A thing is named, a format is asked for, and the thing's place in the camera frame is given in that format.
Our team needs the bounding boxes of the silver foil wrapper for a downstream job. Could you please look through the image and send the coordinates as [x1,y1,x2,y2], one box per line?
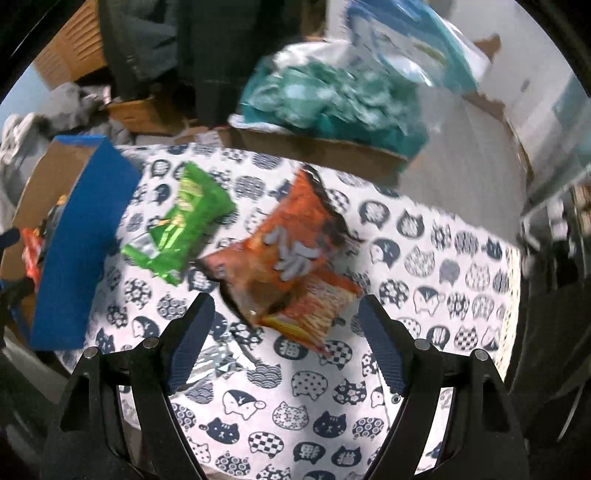
[185,346,247,386]

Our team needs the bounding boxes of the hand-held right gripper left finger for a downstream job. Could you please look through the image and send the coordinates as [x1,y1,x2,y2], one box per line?
[41,292,217,480]

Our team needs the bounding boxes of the green snack packet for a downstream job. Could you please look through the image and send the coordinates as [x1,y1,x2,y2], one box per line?
[120,162,236,286]

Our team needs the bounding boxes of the wooden louvered doors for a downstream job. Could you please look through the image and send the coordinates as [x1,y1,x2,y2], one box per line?
[32,0,109,86]

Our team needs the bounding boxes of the grey clothes pile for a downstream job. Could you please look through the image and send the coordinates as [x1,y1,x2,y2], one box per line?
[48,82,132,144]

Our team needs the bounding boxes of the shoe rack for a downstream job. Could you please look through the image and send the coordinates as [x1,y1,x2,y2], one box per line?
[519,185,591,259]

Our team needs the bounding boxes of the dark grey hanging jacket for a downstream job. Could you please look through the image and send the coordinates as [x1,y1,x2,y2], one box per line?
[99,0,182,100]

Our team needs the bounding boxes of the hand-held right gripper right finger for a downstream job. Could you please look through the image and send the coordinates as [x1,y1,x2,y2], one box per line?
[358,295,529,480]

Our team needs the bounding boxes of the cat print tablecloth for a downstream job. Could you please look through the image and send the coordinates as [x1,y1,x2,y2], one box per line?
[55,143,522,480]

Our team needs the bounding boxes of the white plastic bag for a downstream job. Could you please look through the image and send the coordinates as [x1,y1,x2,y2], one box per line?
[272,39,352,70]

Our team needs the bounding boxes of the red-orange snack packet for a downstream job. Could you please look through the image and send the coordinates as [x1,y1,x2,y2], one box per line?
[261,272,363,355]

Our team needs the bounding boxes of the blue plastic bag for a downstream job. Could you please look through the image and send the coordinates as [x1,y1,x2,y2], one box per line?
[344,0,481,90]

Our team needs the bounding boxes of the orange snack packet dark print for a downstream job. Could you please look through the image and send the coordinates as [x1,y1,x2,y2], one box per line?
[196,167,365,326]

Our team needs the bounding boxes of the blue cardboard box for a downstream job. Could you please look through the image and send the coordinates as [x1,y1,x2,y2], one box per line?
[0,135,143,352]

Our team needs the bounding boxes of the black hanging jacket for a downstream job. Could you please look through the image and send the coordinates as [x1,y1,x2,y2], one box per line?
[178,0,333,127]

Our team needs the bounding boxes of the wooden crate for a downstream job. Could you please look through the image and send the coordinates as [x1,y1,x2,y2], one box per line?
[106,92,195,137]

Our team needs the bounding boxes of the brown cardboard box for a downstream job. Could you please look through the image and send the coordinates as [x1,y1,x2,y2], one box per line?
[228,124,409,178]

